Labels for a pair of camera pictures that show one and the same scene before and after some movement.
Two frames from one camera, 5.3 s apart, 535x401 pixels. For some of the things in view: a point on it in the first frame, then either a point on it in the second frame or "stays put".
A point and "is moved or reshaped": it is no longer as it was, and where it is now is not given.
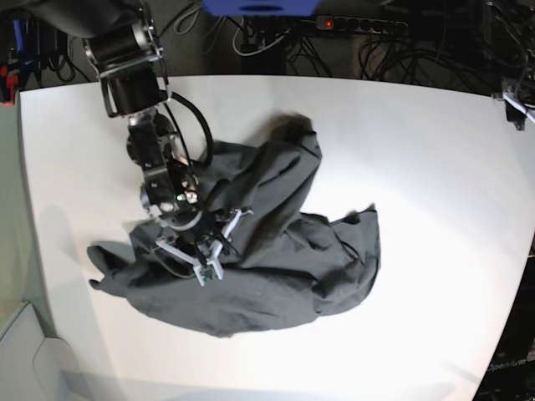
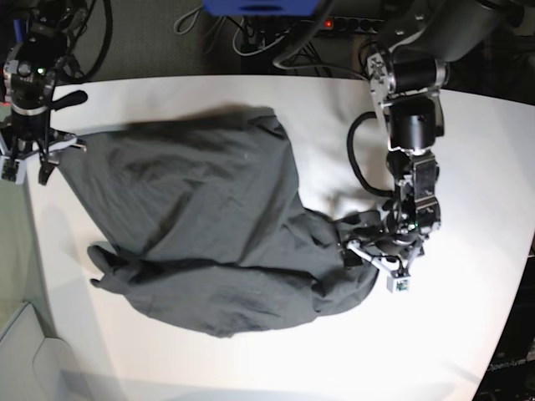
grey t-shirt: [288, 265] is moved or reshaped
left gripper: [201, 245] to [17, 143]
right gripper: [518, 104] to [396, 261]
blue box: [260, 7] stays put
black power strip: [337, 22] stays put
